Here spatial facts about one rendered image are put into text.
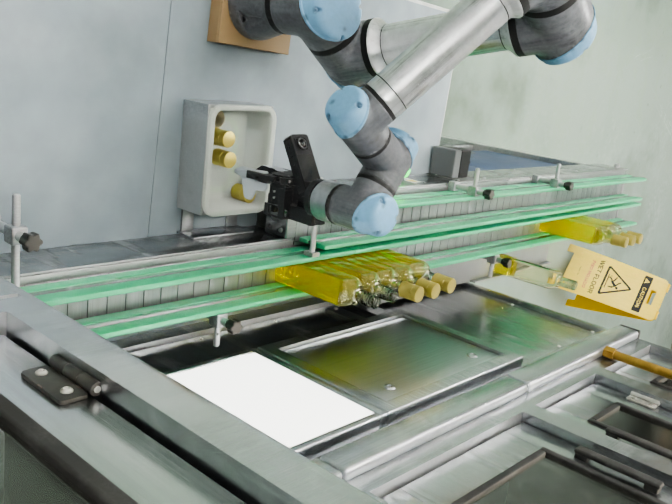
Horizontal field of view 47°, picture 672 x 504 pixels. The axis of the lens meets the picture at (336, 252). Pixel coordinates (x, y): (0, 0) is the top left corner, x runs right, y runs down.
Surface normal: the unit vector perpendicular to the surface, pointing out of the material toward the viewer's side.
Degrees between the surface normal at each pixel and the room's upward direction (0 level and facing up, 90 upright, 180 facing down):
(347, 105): 88
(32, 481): 90
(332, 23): 6
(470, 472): 90
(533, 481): 90
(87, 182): 0
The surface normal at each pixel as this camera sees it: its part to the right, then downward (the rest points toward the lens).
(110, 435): 0.11, -0.96
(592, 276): -0.32, -0.35
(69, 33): 0.73, 0.25
